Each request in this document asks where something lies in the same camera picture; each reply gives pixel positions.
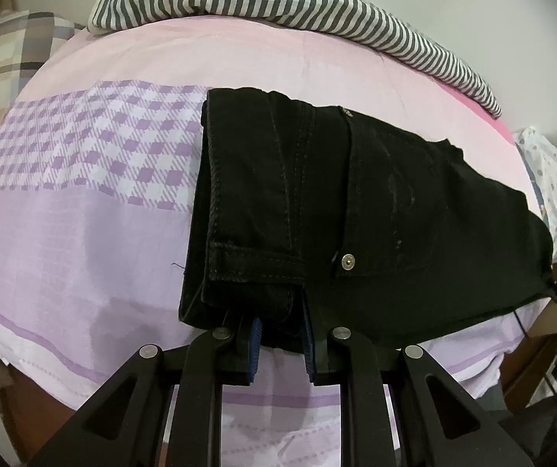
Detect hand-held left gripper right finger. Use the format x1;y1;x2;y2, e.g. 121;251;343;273
302;297;534;467

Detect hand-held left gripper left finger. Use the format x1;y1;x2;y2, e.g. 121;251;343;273
28;318;265;467

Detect black pants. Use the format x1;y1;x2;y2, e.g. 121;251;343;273
177;86;555;351

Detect brown wooden furniture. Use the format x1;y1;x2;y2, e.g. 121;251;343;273
501;297;557;407

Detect pink and purple bed sheet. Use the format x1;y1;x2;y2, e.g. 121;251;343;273
0;17;552;467

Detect plaid pillow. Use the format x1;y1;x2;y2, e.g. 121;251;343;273
0;11;87;178

